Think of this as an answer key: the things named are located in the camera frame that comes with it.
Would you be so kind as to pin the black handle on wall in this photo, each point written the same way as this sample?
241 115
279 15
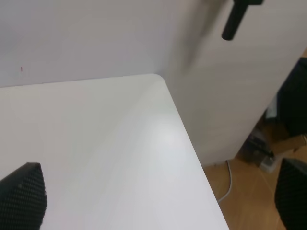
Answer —
236 16

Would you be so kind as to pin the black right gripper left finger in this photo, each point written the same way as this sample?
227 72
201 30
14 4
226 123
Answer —
23 198

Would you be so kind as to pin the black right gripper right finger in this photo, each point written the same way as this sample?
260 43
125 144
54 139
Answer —
291 194

